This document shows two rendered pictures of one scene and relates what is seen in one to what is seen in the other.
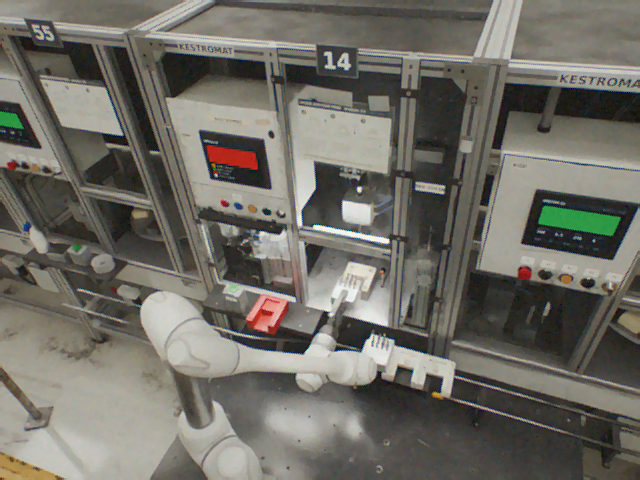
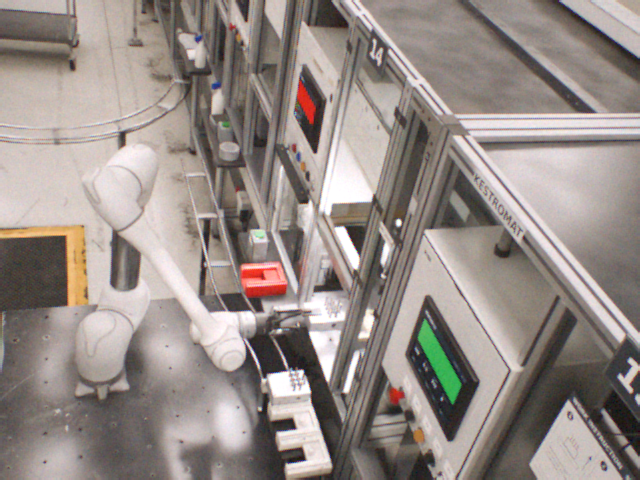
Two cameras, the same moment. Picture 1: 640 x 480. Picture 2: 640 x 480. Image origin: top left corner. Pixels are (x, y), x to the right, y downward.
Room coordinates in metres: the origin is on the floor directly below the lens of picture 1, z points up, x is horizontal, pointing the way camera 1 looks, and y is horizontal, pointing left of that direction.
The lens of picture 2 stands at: (0.02, -1.23, 2.71)
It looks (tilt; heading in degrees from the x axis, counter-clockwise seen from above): 38 degrees down; 44
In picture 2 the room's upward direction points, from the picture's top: 11 degrees clockwise
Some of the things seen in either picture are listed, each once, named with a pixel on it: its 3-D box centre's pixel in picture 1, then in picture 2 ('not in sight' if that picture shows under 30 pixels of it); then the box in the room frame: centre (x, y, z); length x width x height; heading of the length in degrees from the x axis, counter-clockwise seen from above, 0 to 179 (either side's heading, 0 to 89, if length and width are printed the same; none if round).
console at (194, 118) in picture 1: (246, 149); (340, 112); (1.58, 0.28, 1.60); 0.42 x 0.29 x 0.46; 67
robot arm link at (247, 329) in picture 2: (323, 345); (245, 324); (1.08, 0.03, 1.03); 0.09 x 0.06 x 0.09; 67
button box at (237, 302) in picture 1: (236, 297); (259, 246); (1.41, 0.41, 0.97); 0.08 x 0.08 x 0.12; 67
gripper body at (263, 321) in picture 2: (330, 330); (266, 322); (1.15, 0.01, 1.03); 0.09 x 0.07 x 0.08; 157
